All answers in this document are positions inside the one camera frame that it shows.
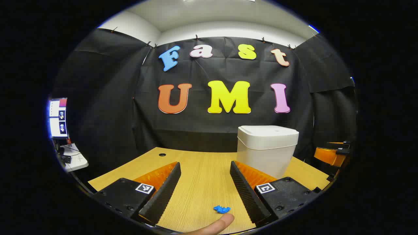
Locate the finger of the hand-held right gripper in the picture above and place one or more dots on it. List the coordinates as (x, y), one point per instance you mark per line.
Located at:
(339, 143)
(328, 156)

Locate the white side table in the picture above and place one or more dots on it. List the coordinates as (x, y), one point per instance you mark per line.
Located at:
(76, 161)

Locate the wooden desktop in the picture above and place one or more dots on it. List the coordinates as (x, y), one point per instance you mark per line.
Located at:
(202, 182)

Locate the black backdrop cloth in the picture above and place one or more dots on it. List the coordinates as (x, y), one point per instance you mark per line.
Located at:
(107, 98)

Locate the small black device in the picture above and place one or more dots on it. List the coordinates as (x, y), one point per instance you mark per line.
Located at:
(66, 159)

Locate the computer monitor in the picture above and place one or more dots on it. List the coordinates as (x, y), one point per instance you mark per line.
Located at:
(58, 117)

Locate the blue paper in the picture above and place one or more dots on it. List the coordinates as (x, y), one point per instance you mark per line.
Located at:
(222, 209)

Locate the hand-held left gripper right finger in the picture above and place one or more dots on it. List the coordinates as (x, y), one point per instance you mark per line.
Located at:
(245, 192)

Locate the white desktop garbage bin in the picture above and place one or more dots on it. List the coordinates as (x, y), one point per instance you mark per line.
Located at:
(264, 153)

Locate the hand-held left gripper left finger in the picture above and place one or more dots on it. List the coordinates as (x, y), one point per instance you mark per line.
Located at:
(163, 195)

